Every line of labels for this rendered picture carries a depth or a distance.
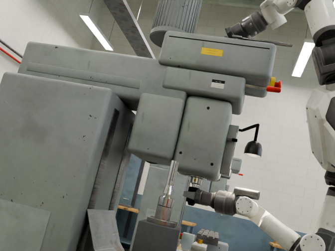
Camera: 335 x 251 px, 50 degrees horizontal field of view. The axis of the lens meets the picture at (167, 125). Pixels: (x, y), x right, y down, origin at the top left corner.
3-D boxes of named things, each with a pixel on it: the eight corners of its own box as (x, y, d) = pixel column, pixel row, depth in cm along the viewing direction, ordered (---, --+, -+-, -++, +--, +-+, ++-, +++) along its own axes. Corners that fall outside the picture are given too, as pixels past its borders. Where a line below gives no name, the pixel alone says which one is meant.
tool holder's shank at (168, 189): (173, 198, 108) (181, 162, 110) (162, 195, 108) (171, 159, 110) (171, 197, 111) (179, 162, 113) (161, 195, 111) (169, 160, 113)
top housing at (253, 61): (265, 99, 166) (271, 67, 169) (271, 78, 141) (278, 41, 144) (167, 84, 176) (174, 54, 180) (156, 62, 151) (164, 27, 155)
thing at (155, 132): (179, 168, 165) (191, 114, 170) (170, 160, 141) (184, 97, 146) (140, 160, 169) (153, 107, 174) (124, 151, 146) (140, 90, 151)
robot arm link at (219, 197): (207, 188, 153) (234, 193, 147) (202, 210, 151) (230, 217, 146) (196, 184, 142) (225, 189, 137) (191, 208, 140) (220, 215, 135)
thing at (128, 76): (189, 121, 168) (198, 81, 172) (182, 107, 146) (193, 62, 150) (38, 94, 186) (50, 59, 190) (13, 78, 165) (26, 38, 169)
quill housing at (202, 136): (219, 183, 158) (233, 114, 164) (217, 178, 138) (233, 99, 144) (177, 174, 162) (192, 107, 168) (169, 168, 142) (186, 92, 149)
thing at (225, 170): (229, 176, 149) (239, 128, 154) (229, 175, 146) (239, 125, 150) (220, 174, 150) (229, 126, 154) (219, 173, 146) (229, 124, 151)
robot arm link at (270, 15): (261, 37, 152) (286, 21, 147) (249, 14, 151) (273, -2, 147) (263, 35, 162) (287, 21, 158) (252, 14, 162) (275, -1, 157)
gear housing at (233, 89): (241, 116, 165) (245, 95, 167) (242, 99, 142) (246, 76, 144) (170, 104, 173) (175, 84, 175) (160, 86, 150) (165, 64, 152)
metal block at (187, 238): (192, 248, 160) (195, 234, 162) (191, 249, 155) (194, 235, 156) (181, 245, 161) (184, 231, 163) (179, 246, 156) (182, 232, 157)
